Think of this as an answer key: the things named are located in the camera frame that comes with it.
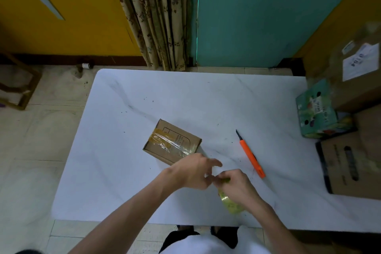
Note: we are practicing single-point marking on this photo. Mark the person's right hand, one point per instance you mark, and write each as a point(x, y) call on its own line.
point(238, 186)

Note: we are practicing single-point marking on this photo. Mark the person's left hand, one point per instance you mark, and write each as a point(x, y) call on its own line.
point(187, 172)

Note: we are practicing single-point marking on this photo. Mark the person's right fingers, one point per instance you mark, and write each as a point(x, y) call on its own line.
point(221, 178)

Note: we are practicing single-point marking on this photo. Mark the person's left forearm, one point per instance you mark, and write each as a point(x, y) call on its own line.
point(125, 221)

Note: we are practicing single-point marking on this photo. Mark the person's right forearm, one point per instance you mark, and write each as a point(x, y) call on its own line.
point(278, 228)

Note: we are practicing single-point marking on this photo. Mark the orange utility knife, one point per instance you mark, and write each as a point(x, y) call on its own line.
point(251, 155)

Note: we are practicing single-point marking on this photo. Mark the white table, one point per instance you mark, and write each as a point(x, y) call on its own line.
point(190, 149)

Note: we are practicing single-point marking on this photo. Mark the small taped cardboard box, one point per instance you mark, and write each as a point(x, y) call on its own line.
point(171, 142)

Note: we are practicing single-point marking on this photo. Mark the person's white shirt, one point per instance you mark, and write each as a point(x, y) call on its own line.
point(214, 245)

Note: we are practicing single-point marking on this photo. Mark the green printed carton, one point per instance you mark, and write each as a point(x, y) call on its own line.
point(320, 112)

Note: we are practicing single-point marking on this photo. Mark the brown cardboard box black edge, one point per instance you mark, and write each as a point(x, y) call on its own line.
point(351, 164)

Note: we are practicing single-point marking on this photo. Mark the large cardboard box white label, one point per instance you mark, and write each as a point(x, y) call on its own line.
point(351, 69)

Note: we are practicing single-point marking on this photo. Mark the small white roll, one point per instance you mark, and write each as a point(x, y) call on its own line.
point(86, 66)

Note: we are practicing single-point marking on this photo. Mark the floral beige curtain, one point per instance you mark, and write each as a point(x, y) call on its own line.
point(154, 15)

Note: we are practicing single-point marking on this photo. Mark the wooden stool frame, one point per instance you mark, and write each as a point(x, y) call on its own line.
point(19, 84)

